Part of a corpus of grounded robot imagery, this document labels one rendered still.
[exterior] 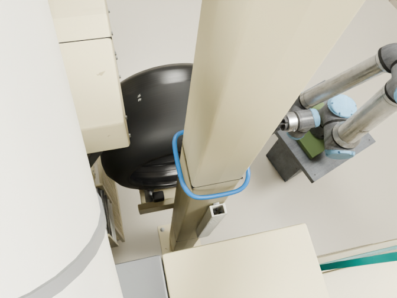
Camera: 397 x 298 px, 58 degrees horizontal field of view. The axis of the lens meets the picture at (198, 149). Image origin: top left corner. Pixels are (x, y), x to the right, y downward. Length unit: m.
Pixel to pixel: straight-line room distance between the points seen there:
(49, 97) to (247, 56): 0.27
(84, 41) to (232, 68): 0.56
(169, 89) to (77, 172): 1.00
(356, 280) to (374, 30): 2.81
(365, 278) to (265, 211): 1.36
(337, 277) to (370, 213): 1.65
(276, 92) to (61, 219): 0.38
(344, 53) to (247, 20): 3.18
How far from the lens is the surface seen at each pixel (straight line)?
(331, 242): 2.79
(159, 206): 1.60
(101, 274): 0.24
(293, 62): 0.46
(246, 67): 0.43
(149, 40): 3.19
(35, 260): 0.20
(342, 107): 2.05
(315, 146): 2.21
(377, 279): 1.44
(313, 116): 1.75
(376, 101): 1.66
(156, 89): 1.20
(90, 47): 0.92
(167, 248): 2.51
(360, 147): 2.38
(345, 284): 1.38
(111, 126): 0.82
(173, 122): 1.14
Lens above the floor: 2.51
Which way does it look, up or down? 68 degrees down
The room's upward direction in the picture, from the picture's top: 14 degrees clockwise
